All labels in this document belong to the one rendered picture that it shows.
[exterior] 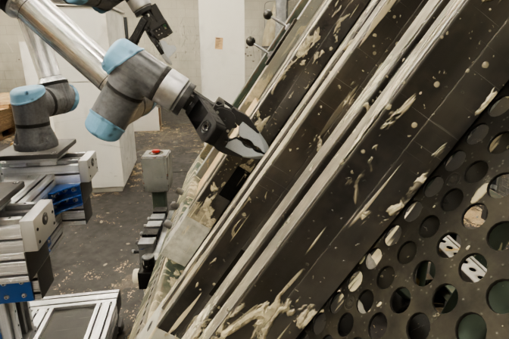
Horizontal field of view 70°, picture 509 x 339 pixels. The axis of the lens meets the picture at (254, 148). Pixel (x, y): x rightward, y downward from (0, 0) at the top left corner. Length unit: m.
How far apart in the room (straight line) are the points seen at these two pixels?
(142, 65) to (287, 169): 0.36
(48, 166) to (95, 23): 2.20
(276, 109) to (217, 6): 4.24
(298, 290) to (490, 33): 0.26
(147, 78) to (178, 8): 8.72
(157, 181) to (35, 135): 0.53
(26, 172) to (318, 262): 1.39
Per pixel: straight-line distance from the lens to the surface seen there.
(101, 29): 3.59
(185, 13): 9.40
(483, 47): 0.33
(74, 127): 3.75
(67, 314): 2.06
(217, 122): 0.63
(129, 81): 0.71
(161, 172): 1.72
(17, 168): 1.62
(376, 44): 0.48
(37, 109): 1.56
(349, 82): 0.47
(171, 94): 0.70
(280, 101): 0.82
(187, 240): 0.93
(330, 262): 0.34
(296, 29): 1.43
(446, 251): 0.86
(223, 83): 5.02
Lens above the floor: 1.43
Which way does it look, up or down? 16 degrees down
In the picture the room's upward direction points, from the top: straight up
